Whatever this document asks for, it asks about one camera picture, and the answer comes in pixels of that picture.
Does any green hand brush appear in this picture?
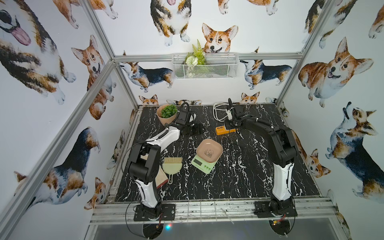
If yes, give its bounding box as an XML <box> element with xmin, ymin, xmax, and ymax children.
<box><xmin>162</xmin><ymin>157</ymin><xmax>183</xmax><ymax>184</ymax></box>

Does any beige work glove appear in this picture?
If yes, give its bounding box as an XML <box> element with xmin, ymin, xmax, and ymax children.
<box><xmin>140</xmin><ymin>153</ymin><xmax>169</xmax><ymax>189</ymax></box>

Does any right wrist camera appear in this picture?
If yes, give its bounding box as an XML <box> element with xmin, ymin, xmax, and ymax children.
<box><xmin>226</xmin><ymin>109</ymin><xmax>233</xmax><ymax>121</ymax></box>

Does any green electronic kitchen scale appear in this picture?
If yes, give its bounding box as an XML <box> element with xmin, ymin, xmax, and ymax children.
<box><xmin>191</xmin><ymin>155</ymin><xmax>218</xmax><ymax>175</ymax></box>

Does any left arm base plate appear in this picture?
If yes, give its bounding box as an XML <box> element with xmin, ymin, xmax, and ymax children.
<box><xmin>134</xmin><ymin>203</ymin><xmax>176</xmax><ymax>222</ymax></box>

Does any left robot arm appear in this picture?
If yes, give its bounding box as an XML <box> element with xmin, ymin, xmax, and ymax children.
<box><xmin>122</xmin><ymin>110</ymin><xmax>198</xmax><ymax>215</ymax></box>

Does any white wire wall basket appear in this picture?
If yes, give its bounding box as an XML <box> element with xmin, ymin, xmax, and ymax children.
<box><xmin>172</xmin><ymin>53</ymin><xmax>240</xmax><ymax>79</ymax></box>

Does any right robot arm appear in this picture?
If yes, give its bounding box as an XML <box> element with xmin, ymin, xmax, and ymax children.
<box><xmin>225</xmin><ymin>99</ymin><xmax>299</xmax><ymax>217</ymax></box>

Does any artificial fern with flower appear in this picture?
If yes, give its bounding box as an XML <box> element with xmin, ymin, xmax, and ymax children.
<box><xmin>184</xmin><ymin>40</ymin><xmax>207</xmax><ymax>78</ymax></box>

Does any pink square plate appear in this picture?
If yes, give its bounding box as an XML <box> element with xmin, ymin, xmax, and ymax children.
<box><xmin>197</xmin><ymin>139</ymin><xmax>224</xmax><ymax>163</ymax></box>

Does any terracotta pot with plant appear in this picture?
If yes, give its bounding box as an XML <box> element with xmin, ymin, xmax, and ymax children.
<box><xmin>157</xmin><ymin>105</ymin><xmax>178</xmax><ymax>126</ymax></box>

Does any white power strip cord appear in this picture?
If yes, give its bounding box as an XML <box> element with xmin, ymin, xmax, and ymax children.
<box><xmin>212</xmin><ymin>101</ymin><xmax>233</xmax><ymax>123</ymax></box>

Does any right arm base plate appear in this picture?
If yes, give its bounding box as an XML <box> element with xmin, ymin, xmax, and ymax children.
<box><xmin>254</xmin><ymin>200</ymin><xmax>298</xmax><ymax>218</ymax></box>

